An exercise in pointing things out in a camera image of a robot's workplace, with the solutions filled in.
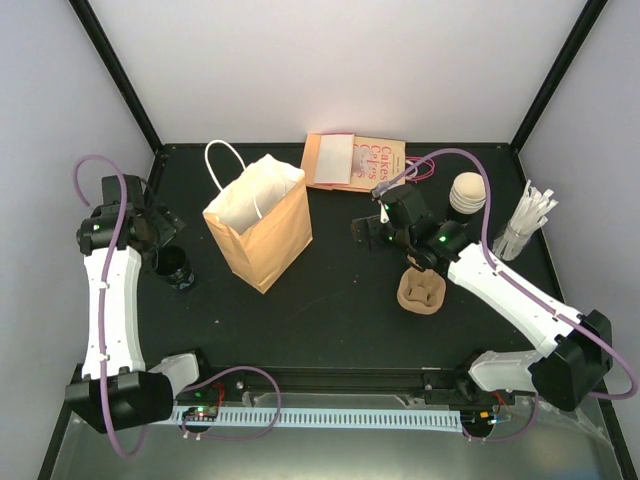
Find Cakes printed paper bag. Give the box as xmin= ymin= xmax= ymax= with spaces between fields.
xmin=329 ymin=135 xmax=435 ymax=192

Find orange paper bag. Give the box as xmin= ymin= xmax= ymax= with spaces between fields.
xmin=203 ymin=139 xmax=313 ymax=294

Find orange flat bag stack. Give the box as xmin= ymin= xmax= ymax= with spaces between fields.
xmin=301 ymin=133 xmax=355 ymax=188

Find black frame post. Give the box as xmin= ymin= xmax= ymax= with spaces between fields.
xmin=68 ymin=0 xmax=163 ymax=154
xmin=510 ymin=0 xmax=608 ymax=154

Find jar of white stirrers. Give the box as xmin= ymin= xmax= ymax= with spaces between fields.
xmin=492 ymin=180 xmax=558 ymax=261

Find black frame post left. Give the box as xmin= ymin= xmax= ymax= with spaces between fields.
xmin=68 ymin=0 xmax=163 ymax=154

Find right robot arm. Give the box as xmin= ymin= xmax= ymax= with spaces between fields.
xmin=351 ymin=185 xmax=613 ymax=411

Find black paper cup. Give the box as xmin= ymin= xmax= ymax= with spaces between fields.
xmin=154 ymin=245 xmax=195 ymax=291

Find black frame post right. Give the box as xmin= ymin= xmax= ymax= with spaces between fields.
xmin=510 ymin=0 xmax=608 ymax=154

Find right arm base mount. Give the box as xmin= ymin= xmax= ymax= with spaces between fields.
xmin=410 ymin=369 xmax=515 ymax=408

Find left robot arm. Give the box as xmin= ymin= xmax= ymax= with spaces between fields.
xmin=65 ymin=175 xmax=215 ymax=434

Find light blue cable duct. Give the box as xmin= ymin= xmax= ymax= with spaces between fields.
xmin=160 ymin=406 xmax=462 ymax=433

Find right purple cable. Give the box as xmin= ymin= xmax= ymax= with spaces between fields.
xmin=379 ymin=148 xmax=640 ymax=445

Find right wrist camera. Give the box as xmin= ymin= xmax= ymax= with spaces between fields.
xmin=371 ymin=181 xmax=397 ymax=224

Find stack of paper cups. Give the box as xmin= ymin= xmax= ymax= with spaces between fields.
xmin=445 ymin=172 xmax=486 ymax=225

